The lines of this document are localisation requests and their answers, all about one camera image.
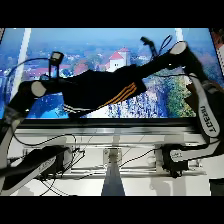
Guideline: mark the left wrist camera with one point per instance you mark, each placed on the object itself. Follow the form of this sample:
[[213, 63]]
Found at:
[[56, 57]]

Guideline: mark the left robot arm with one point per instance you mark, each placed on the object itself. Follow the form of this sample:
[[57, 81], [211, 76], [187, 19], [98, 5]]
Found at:
[[18, 100]]

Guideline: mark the black trousers with orange stripes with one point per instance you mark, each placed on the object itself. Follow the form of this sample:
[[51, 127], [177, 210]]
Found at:
[[96, 88]]

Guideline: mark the silver frame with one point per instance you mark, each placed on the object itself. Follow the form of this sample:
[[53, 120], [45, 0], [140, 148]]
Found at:
[[113, 181]]

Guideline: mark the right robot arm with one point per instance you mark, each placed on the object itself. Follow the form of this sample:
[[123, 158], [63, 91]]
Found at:
[[208, 116]]

